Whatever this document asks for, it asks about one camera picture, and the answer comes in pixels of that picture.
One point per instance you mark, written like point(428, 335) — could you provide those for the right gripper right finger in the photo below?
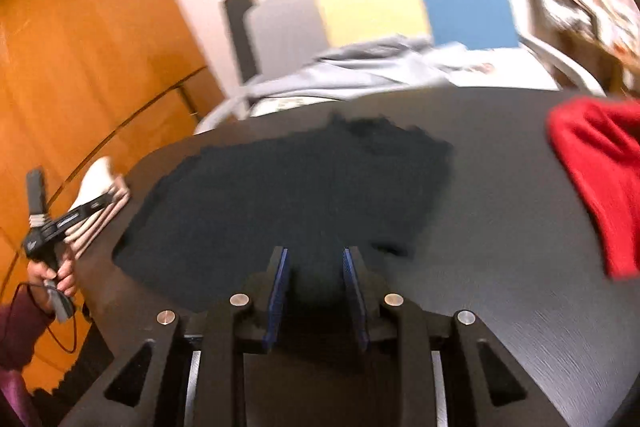
point(484, 385)

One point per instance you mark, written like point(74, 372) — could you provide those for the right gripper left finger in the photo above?
point(190, 372)

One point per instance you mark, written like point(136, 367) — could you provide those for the black knit sweater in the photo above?
point(216, 218)

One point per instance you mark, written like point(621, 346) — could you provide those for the person left forearm purple sleeve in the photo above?
point(22, 324)

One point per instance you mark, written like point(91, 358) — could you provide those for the folded beige pink clothes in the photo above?
point(103, 193)

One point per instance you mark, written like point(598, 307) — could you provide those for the person left hand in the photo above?
point(39, 273)

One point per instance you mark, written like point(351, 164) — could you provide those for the wooden wardrobe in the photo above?
point(83, 79)

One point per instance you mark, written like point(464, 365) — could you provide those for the red knit garment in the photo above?
point(597, 143)

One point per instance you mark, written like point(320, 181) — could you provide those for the light blue hoodie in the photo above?
point(388, 64)

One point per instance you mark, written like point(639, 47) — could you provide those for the tricolour office chair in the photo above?
point(286, 35)

